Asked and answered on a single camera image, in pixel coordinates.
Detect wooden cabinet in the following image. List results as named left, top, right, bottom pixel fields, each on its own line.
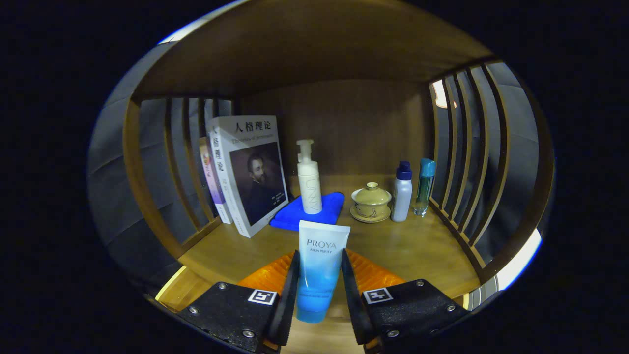
left=120, top=0, right=555, bottom=354

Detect blue folded cloth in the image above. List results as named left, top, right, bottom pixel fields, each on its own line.
left=269, top=192, right=345, bottom=232

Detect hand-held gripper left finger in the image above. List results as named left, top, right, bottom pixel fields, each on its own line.
left=176, top=250, right=300, bottom=354

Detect blue white cosmetic tube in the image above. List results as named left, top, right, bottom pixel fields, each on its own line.
left=295, top=220, right=351, bottom=324

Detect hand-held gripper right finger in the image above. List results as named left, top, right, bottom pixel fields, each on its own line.
left=341, top=249, right=470, bottom=354

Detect white pump bottle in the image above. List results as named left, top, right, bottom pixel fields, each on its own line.
left=296, top=139, right=323, bottom=215

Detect yellow lidded teacup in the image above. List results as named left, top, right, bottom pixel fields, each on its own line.
left=350, top=182, right=392, bottom=224

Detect wooden countertop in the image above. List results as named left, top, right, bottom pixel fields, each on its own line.
left=178, top=175, right=481, bottom=300

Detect white bottle blue cap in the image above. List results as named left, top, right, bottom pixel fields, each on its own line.
left=391, top=161, right=413, bottom=222

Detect teal clear bottle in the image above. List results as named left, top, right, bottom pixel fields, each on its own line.
left=413, top=158, right=437, bottom=217

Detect white portrait book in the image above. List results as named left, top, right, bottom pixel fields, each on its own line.
left=206, top=115, right=289, bottom=238

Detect purple book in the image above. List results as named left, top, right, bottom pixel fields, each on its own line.
left=198, top=137, right=232, bottom=225

